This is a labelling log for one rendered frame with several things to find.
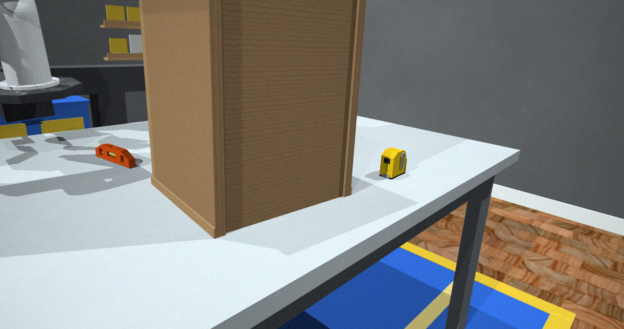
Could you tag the yellow tape measure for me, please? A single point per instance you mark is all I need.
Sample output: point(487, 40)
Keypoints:
point(393, 163)

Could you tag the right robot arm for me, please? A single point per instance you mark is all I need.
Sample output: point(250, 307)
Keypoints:
point(22, 51)

